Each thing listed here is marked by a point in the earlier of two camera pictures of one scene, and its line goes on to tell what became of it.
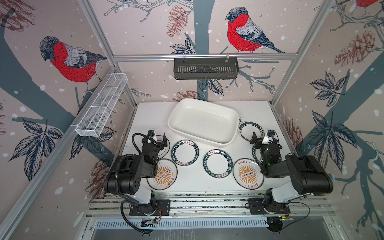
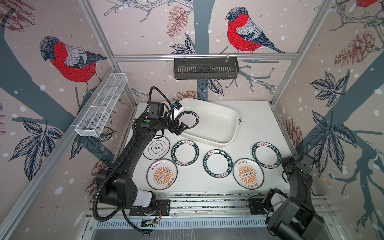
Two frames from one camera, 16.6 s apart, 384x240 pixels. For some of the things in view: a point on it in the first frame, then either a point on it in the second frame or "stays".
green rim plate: (217, 163) stays
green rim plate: (185, 152) stays
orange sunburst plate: (247, 174) stays
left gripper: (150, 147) to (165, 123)
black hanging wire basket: (206, 68) stays
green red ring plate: (246, 129) to (190, 112)
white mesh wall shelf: (95, 118) stays
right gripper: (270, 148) to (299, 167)
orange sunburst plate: (166, 176) stays
